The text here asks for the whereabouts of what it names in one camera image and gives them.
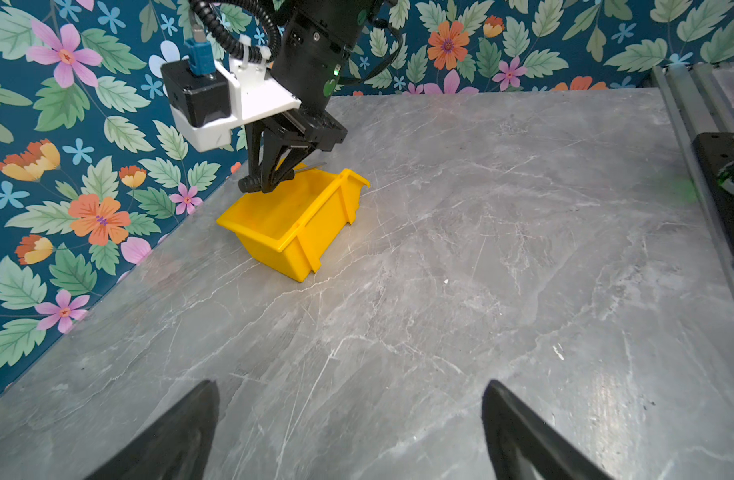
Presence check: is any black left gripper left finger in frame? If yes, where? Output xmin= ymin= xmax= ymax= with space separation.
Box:
xmin=89 ymin=380 xmax=220 ymax=479

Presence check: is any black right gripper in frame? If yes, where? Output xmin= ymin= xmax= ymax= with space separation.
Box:
xmin=238 ymin=108 xmax=348 ymax=193

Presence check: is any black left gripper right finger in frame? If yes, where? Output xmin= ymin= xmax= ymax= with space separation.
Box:
xmin=482 ymin=380 xmax=610 ymax=479

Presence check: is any black handled screwdriver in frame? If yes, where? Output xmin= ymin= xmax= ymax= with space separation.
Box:
xmin=293 ymin=162 xmax=326 ymax=178

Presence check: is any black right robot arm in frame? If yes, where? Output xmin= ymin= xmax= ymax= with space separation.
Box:
xmin=239 ymin=1 xmax=404 ymax=193

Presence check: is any yellow plastic bin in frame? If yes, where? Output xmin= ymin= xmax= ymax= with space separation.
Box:
xmin=217 ymin=169 xmax=371 ymax=282

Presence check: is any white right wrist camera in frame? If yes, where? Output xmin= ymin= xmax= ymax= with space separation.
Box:
xmin=161 ymin=35 xmax=301 ymax=152

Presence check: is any black corrugated cable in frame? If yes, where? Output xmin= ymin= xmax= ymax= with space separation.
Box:
xmin=189 ymin=0 xmax=282 ymax=64

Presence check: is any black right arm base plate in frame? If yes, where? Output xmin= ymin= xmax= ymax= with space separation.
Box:
xmin=692 ymin=132 xmax=734 ymax=255

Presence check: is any aluminium front rail frame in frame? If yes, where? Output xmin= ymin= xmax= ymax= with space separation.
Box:
xmin=650 ymin=62 xmax=734 ymax=299

